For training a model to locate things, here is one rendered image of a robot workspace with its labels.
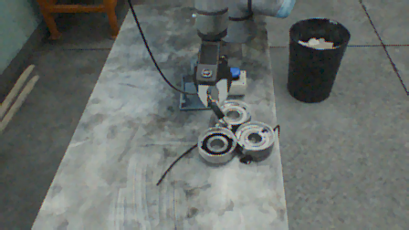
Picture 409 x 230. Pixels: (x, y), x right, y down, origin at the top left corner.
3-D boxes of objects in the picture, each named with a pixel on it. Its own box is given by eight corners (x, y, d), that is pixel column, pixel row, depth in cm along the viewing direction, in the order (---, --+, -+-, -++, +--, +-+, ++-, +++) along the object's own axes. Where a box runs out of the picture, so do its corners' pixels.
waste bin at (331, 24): (340, 107, 222) (357, 48, 192) (285, 107, 225) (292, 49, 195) (330, 73, 246) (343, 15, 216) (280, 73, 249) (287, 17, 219)
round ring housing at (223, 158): (204, 170, 94) (204, 161, 92) (194, 141, 102) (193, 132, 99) (242, 160, 96) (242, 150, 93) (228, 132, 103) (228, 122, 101)
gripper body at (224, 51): (229, 64, 94) (229, 19, 87) (227, 81, 87) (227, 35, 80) (200, 63, 95) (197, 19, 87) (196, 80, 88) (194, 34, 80)
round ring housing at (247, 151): (253, 166, 94) (253, 156, 92) (227, 142, 101) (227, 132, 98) (281, 147, 98) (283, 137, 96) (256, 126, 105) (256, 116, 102)
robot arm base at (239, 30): (219, 23, 147) (218, 0, 140) (256, 22, 146) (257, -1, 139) (217, 44, 137) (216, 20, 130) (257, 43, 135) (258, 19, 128)
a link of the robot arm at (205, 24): (227, 15, 77) (190, 15, 78) (227, 36, 80) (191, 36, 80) (229, 4, 83) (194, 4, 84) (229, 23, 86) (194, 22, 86)
